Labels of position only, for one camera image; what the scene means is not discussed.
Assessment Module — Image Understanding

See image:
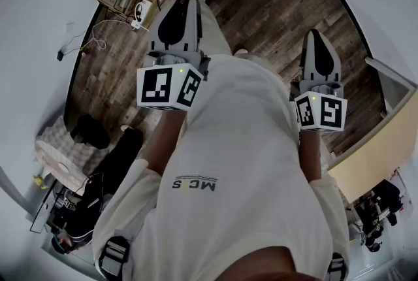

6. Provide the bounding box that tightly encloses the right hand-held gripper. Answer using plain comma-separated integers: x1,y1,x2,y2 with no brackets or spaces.
289,29,348,134

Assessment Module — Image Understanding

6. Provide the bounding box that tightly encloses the white round side table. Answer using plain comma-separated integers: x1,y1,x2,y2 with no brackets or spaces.
35,140,89,190

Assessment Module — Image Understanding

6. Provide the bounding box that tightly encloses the yellow toy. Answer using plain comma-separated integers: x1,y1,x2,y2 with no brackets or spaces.
31,174,49,190

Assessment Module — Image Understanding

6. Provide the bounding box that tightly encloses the dark monitor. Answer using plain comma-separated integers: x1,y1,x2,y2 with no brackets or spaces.
29,187,57,235

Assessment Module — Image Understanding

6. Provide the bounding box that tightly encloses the light wooden desk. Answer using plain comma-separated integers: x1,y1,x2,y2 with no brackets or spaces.
326,85,418,205

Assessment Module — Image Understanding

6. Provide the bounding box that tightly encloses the white power strip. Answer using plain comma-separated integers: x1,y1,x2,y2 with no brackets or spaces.
134,0,154,26

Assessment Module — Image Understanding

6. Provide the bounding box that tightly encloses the white floor cable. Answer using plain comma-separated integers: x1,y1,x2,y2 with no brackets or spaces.
85,20,138,51

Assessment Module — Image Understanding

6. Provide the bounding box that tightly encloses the person's left forearm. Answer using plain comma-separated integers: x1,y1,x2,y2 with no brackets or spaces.
145,108,189,176

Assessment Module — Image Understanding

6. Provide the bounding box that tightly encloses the person's harness strap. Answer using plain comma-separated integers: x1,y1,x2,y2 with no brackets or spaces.
328,252,347,281
97,235,133,279

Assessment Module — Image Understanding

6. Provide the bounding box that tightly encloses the white metal frame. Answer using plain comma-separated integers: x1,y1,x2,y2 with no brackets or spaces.
363,56,418,118

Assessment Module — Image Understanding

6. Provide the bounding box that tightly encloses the thin black cable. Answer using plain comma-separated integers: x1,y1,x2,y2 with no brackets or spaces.
61,28,88,55

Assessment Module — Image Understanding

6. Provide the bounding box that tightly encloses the person's right harness strap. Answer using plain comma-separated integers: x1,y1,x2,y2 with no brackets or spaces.
328,252,347,281

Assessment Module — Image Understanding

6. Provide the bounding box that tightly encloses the person's neck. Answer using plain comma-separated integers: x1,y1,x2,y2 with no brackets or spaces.
225,245,330,281

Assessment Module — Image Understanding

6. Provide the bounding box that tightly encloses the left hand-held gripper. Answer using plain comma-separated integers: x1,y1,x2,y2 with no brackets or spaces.
136,0,210,112

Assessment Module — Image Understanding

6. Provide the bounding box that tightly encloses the person's white t-shirt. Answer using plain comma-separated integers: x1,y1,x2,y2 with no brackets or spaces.
92,53,353,281

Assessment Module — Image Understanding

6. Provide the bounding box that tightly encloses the person's left harness strap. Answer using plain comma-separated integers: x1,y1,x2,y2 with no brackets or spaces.
97,235,133,279

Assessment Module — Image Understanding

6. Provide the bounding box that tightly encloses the black stool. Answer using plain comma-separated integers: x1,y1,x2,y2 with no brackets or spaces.
71,114,111,150

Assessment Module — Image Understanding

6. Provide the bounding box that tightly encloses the person's right forearm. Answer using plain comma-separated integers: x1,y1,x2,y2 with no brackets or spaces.
298,130,328,183

